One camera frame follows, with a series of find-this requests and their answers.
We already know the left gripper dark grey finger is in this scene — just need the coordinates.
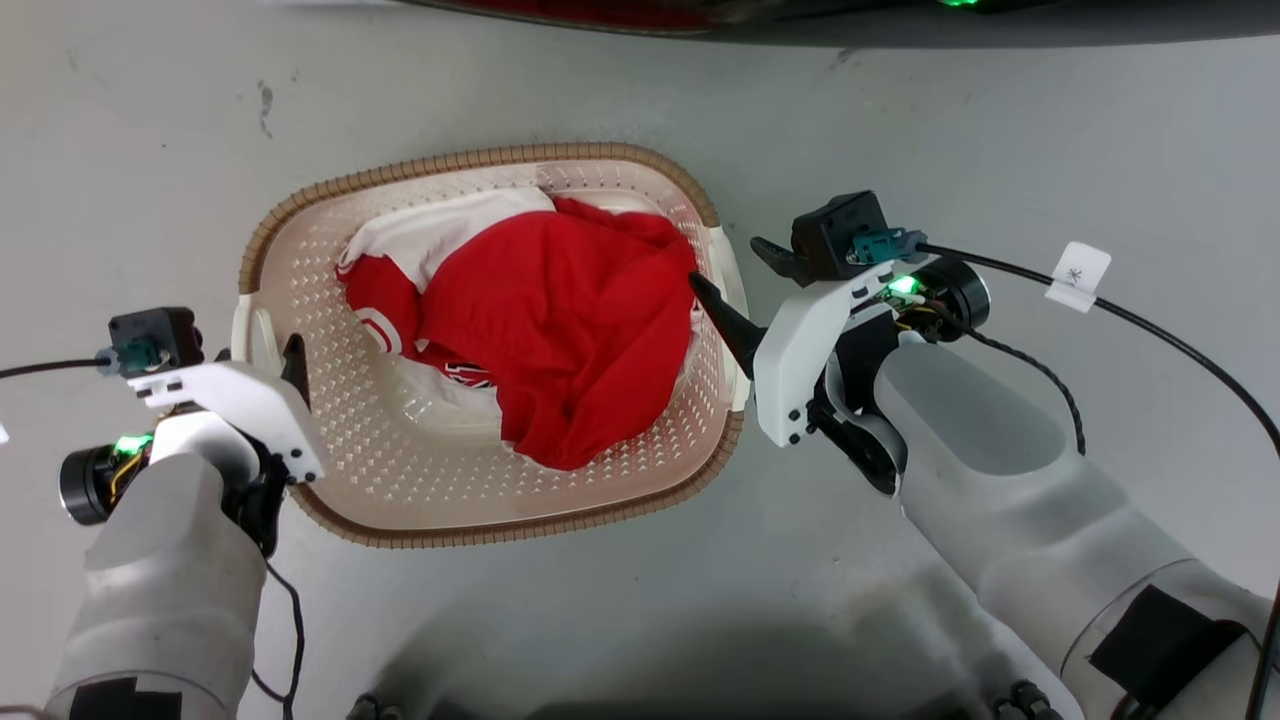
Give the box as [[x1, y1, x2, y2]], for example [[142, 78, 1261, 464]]
[[280, 333, 312, 412]]

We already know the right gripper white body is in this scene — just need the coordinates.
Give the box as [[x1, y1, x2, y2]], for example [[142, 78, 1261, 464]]
[[752, 254, 942, 497]]

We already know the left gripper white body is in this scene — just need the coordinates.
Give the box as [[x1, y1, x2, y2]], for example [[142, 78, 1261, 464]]
[[128, 359, 327, 487]]

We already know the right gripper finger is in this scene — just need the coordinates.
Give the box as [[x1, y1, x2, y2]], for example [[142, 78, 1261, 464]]
[[750, 236, 817, 290], [688, 271, 767, 382]]

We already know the beige plastic laundry basket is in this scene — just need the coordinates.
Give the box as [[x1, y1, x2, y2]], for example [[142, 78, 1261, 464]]
[[232, 143, 750, 549]]

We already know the red and white jersey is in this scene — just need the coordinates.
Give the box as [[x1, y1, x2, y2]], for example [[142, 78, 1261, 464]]
[[335, 188, 702, 472]]

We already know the dark machine with red rim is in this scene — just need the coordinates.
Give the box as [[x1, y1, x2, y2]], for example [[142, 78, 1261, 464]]
[[395, 0, 1280, 48]]

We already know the left camera black cable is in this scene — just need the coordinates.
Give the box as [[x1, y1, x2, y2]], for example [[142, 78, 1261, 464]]
[[0, 358, 111, 382]]

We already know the camera black cable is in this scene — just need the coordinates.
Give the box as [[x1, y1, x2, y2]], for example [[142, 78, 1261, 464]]
[[0, 358, 111, 382], [915, 242, 1280, 459]]

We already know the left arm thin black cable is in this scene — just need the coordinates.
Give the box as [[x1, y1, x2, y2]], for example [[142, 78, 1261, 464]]
[[248, 560, 307, 720]]

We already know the right arm braided black cable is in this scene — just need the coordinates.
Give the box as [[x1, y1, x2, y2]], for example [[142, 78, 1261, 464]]
[[935, 318, 1088, 458]]

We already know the white paper cable tag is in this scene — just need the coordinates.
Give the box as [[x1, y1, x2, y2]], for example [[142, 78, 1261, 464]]
[[1044, 241, 1113, 314]]

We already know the right camera black cable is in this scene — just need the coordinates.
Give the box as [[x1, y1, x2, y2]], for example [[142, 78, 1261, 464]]
[[915, 242, 1280, 459]]

